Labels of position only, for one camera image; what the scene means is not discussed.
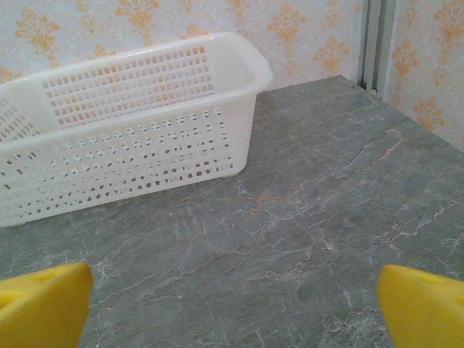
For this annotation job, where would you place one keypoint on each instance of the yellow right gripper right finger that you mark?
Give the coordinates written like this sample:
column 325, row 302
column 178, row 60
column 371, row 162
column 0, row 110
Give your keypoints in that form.
column 424, row 311

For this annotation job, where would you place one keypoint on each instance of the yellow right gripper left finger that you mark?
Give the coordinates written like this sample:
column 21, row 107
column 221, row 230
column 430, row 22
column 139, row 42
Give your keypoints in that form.
column 43, row 308

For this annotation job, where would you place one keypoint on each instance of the white perforated plastic basket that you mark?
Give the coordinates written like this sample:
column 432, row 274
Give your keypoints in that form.
column 119, row 123

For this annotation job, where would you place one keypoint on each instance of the aluminium corner post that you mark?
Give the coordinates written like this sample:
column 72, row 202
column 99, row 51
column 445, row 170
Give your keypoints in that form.
column 375, row 43

